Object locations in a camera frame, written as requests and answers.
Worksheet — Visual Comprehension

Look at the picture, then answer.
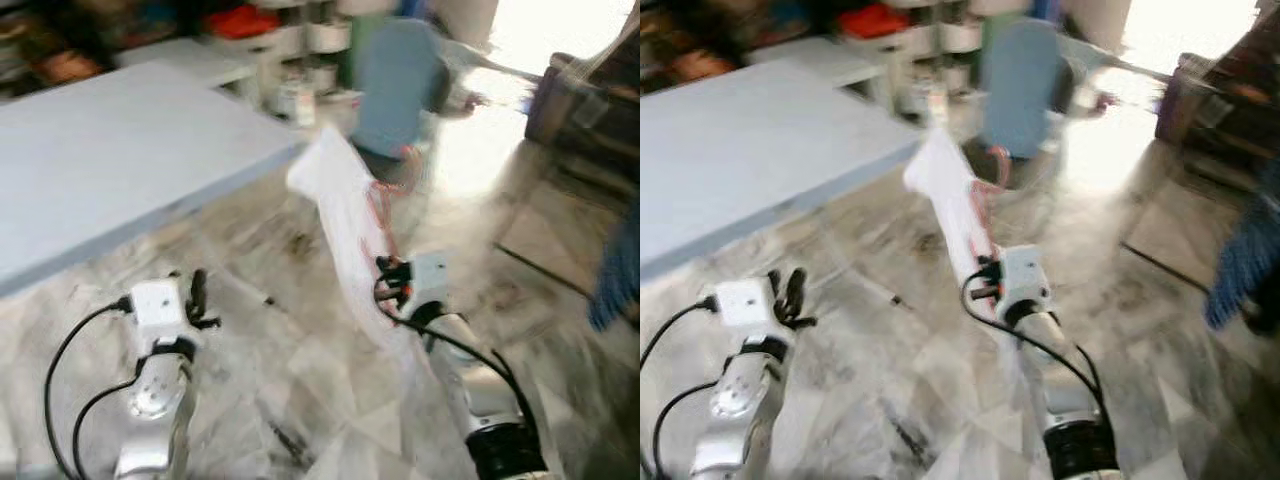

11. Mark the white garment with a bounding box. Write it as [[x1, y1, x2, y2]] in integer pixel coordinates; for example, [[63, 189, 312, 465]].
[[903, 125, 1036, 396], [287, 126, 426, 366]]

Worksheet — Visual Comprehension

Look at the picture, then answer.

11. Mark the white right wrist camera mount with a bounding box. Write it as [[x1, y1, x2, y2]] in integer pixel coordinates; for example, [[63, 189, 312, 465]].
[[998, 245, 1051, 309], [408, 252, 453, 313]]

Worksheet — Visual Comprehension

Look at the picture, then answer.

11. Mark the pink plastic hanger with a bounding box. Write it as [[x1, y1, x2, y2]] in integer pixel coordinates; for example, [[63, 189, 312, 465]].
[[363, 146, 423, 263], [968, 145, 1013, 251]]

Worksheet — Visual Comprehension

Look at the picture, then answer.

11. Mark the red folded cloth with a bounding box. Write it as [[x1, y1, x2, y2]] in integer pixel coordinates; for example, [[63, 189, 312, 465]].
[[838, 3, 913, 41], [203, 4, 283, 41]]

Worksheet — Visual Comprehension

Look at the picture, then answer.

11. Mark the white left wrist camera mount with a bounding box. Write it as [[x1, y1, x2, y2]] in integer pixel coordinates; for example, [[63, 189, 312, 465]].
[[132, 279, 191, 341], [715, 280, 776, 333]]

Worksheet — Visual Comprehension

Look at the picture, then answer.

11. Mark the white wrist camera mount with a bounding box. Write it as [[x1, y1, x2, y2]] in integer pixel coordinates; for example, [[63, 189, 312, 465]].
[[998, 245, 1051, 309], [715, 280, 776, 333], [408, 252, 453, 313], [132, 279, 191, 341]]

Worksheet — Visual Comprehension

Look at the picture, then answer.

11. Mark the light grey folding table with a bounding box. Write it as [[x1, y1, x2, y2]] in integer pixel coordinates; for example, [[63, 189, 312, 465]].
[[0, 62, 306, 299], [640, 58, 923, 281]]

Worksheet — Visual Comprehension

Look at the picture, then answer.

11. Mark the white storage unit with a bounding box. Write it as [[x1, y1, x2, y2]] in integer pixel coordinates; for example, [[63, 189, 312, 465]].
[[880, 0, 991, 121], [245, 0, 363, 126]]

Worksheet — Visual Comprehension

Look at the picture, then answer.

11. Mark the white side table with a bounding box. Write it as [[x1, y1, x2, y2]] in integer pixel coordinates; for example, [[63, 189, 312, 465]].
[[115, 38, 259, 91], [745, 38, 886, 89]]

